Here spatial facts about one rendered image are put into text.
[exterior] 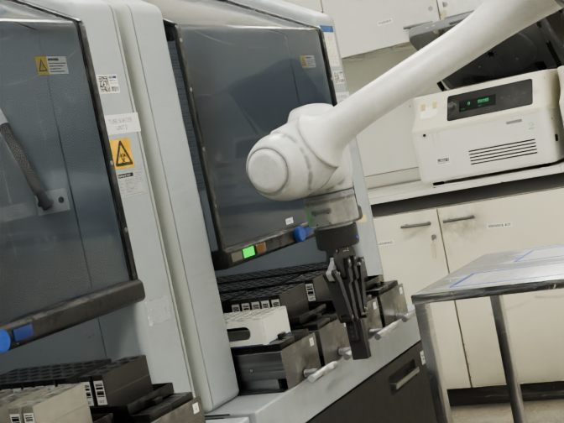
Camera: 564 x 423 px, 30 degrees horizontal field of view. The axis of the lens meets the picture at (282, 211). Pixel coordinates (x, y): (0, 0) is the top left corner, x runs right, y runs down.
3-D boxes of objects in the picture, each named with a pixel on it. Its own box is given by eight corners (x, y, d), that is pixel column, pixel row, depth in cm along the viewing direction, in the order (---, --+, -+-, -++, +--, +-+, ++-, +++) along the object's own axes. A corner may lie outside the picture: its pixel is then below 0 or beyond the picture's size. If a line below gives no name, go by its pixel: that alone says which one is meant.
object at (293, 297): (301, 313, 212) (295, 284, 212) (310, 311, 211) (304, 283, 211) (275, 326, 202) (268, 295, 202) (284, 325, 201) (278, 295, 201)
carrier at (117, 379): (143, 393, 164) (136, 355, 163) (154, 392, 163) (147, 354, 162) (98, 415, 154) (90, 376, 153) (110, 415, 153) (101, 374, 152)
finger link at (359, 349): (362, 318, 183) (360, 319, 182) (369, 357, 183) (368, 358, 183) (346, 320, 184) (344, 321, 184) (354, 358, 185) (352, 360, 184)
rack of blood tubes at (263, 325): (134, 365, 201) (127, 333, 201) (164, 352, 210) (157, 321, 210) (268, 352, 187) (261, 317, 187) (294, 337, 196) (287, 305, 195)
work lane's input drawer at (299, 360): (-1, 413, 216) (-10, 371, 216) (44, 394, 228) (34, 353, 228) (310, 389, 182) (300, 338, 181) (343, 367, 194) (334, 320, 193)
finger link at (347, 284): (350, 256, 182) (347, 258, 180) (362, 320, 182) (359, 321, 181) (330, 259, 184) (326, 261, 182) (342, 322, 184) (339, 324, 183)
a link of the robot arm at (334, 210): (293, 201, 181) (300, 234, 181) (341, 191, 176) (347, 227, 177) (315, 194, 189) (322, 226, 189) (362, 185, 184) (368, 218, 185)
